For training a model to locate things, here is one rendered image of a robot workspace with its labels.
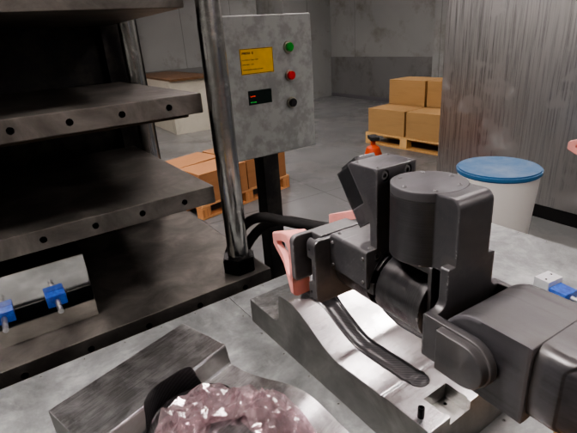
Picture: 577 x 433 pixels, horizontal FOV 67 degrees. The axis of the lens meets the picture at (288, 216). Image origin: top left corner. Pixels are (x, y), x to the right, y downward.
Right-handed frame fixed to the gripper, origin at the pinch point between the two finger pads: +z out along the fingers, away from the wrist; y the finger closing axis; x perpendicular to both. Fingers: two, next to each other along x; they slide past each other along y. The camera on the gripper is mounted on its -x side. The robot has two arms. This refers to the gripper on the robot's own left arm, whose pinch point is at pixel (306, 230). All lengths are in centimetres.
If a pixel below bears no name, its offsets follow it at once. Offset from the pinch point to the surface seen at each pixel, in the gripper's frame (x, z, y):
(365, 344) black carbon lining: 32.1, 11.5, -18.3
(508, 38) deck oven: -11, 169, -290
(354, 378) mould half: 32.2, 6.2, -11.3
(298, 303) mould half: 26.4, 23.0, -11.5
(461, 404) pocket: 33.1, -6.9, -21.6
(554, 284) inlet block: 36, 6, -70
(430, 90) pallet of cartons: 50, 355, -420
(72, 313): 38, 69, 26
